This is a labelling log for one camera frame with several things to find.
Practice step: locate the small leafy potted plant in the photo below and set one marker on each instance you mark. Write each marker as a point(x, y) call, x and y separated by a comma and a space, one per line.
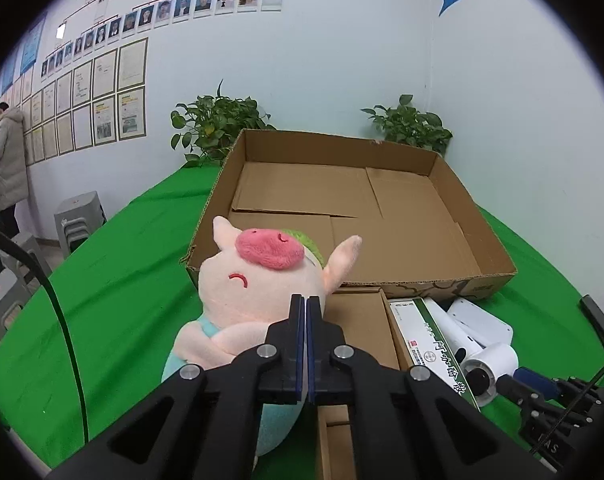
point(411, 125)

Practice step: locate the wall of framed certificates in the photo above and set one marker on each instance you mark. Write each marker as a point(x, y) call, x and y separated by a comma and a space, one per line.
point(97, 95)

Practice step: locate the blue wall poster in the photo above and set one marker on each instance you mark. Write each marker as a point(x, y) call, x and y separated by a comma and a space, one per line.
point(32, 42)

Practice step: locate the large cardboard box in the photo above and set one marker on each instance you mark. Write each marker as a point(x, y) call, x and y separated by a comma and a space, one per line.
point(381, 220)

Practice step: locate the large leafy potted plant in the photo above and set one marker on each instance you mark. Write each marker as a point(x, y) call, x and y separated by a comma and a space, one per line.
point(217, 120)

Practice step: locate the long brown cardboard box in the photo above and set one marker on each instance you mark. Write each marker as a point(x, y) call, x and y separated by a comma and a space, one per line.
point(362, 325)

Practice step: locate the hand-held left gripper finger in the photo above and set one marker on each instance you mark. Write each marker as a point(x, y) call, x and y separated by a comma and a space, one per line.
point(300, 345)
point(311, 345)

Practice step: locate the pink pig plush toy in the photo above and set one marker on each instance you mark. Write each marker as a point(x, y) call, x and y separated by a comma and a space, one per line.
point(252, 285)

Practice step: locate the grey plastic stool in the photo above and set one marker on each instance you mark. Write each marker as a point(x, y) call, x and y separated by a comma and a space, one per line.
point(4, 300)
point(29, 252)

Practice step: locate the white flat device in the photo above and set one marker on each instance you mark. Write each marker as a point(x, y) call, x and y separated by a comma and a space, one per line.
point(481, 322)

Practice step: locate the green and white carton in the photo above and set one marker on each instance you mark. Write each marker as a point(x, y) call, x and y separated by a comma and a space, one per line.
point(426, 340)

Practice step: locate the white cylindrical handheld device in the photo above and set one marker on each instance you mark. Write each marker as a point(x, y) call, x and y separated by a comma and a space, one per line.
point(486, 365)

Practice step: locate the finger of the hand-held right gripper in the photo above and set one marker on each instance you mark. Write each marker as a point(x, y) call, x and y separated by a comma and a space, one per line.
point(534, 379)
point(519, 391)

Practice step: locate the row of portrait photos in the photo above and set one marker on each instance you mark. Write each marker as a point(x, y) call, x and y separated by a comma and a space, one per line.
point(182, 7)

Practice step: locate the black rectangular object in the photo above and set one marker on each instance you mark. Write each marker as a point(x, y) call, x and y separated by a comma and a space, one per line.
point(599, 322)

